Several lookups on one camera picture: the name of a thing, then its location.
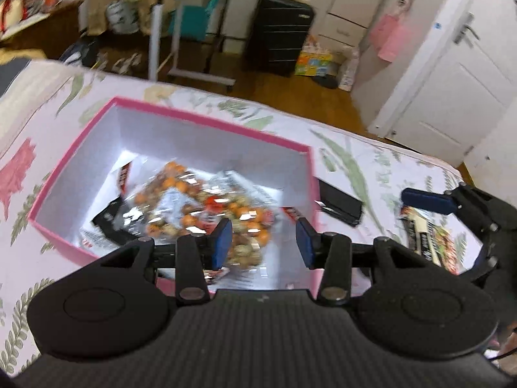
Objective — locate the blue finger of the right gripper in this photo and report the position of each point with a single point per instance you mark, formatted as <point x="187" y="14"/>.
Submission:
<point x="443" y="204"/>

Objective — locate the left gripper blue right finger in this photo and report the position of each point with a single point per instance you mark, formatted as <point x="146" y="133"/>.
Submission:
<point x="331" y="253"/>

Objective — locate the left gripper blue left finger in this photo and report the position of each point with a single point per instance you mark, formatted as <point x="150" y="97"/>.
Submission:
<point x="196" y="254"/>

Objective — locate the cream orange biscuit bag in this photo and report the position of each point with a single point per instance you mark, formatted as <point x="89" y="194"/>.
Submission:
<point x="429" y="240"/>

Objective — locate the plain black snack packet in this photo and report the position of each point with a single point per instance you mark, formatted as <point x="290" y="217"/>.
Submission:
<point x="343" y="207"/>

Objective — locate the clear bag mixed nuts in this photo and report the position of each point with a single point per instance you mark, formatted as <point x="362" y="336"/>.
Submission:
<point x="258" y="229"/>
<point x="169" y="201"/>

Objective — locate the white door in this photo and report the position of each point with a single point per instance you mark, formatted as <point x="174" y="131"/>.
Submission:
<point x="467" y="91"/>

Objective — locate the pink cardboard box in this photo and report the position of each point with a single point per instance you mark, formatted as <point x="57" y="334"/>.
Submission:
<point x="95" y="170"/>

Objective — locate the white plastic package on floor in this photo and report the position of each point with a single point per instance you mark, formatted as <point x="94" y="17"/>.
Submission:
<point x="348" y="70"/>

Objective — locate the pink paper bag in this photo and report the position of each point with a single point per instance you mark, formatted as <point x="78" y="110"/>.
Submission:
<point x="389" y="36"/>

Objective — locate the colourful gift bag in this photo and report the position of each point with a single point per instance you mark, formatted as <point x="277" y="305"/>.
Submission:
<point x="316" y="56"/>

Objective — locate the floral bed sheet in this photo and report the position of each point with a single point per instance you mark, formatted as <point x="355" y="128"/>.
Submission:
<point x="47" y="107"/>

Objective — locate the black suitcase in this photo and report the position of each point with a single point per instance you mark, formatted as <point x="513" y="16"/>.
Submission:
<point x="277" y="34"/>

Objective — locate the teal shopping bag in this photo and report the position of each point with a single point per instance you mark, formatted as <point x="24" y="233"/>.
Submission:
<point x="195" y="19"/>

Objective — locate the wooden nightstand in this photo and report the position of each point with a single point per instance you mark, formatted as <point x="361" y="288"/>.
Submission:
<point x="52" y="35"/>

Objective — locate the brown paper bag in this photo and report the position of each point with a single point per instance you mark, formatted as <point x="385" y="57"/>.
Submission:
<point x="97" y="20"/>

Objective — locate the cream gift box red ribbon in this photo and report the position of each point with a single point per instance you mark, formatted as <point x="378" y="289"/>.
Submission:
<point x="11" y="13"/>

